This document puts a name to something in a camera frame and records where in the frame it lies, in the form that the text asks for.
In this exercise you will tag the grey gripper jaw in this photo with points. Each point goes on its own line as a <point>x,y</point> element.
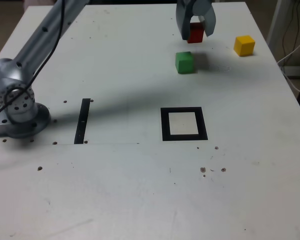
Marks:
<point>208,15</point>

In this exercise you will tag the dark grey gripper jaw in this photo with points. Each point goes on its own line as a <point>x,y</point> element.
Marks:
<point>183,22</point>

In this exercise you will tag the red cube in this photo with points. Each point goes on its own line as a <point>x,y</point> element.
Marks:
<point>196,35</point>

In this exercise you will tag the green cube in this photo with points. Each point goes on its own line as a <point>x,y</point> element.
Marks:
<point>185,63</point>

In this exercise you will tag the yellow cube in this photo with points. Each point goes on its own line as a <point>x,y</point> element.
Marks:
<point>244,46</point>

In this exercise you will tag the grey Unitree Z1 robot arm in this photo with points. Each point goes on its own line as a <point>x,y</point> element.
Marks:
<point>40,37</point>

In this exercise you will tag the black tape square outline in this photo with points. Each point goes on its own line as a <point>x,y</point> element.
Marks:
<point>165,125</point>

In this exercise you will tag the black tape strip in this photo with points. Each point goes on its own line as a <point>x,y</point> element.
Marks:
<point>81,122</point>

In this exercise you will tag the white post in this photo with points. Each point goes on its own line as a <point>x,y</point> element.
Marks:
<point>277,20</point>

